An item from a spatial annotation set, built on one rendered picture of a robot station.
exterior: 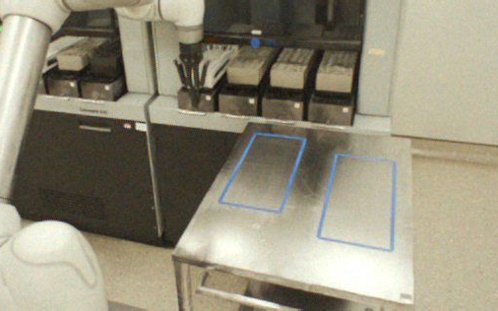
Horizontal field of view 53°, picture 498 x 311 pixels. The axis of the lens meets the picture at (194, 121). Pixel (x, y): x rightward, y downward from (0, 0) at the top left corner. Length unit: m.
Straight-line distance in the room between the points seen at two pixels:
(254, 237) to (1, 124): 0.55
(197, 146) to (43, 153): 0.72
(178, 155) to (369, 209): 0.92
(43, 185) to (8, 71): 1.34
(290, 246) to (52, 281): 0.46
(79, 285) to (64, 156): 1.35
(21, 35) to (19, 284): 0.49
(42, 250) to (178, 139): 1.08
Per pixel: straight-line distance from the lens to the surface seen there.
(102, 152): 2.05
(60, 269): 0.85
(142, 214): 2.14
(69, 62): 2.04
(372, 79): 1.69
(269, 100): 1.67
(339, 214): 1.13
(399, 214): 1.16
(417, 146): 3.06
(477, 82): 2.92
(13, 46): 1.07
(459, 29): 2.81
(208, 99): 1.72
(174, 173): 1.94
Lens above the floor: 1.50
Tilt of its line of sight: 27 degrees down
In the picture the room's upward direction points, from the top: 4 degrees counter-clockwise
